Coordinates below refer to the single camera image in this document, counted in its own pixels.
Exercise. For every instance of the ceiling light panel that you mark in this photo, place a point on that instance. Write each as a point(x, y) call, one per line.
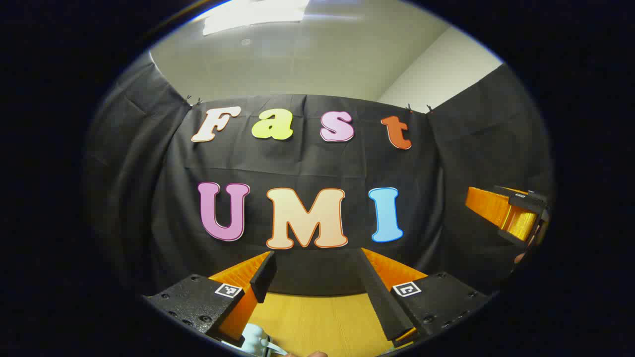
point(253, 15)

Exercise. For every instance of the light blue suitcase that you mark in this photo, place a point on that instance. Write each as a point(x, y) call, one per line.
point(253, 339)

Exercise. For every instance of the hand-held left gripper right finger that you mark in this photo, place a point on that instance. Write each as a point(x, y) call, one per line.
point(382, 297)

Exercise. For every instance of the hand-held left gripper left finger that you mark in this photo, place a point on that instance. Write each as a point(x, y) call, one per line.
point(263, 277)

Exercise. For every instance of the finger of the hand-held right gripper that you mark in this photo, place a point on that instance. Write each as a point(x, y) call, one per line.
point(488, 206)

